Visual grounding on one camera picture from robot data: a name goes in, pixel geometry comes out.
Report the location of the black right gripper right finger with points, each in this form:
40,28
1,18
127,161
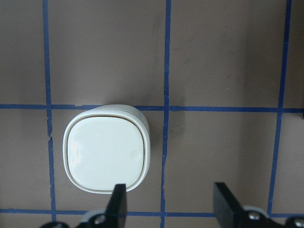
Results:
231,214

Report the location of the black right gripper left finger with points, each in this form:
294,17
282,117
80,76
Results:
114,216

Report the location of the white mini trash can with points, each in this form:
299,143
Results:
105,146

